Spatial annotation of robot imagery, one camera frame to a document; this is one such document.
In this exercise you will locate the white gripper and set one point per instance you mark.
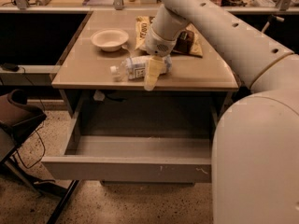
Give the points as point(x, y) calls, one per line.
point(158, 45)

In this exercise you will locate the clear plastic water bottle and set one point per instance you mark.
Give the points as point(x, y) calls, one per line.
point(133, 68)

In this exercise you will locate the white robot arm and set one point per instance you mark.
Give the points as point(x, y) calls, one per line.
point(255, 151)

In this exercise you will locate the open grey top drawer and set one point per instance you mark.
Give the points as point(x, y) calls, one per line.
point(128, 142)

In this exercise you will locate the brown chip bag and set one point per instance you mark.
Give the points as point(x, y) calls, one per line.
point(188, 42)

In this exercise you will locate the grey desk cabinet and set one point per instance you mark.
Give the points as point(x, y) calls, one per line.
point(88, 68)

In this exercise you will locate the white bowl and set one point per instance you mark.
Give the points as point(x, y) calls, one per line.
point(109, 40)

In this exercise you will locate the white rod with black base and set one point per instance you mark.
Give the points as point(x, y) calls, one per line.
point(270, 20)

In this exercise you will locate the black power adapter left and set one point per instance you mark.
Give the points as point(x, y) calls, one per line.
point(10, 67)

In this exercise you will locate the dark office chair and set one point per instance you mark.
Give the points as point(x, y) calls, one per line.
point(18, 120)

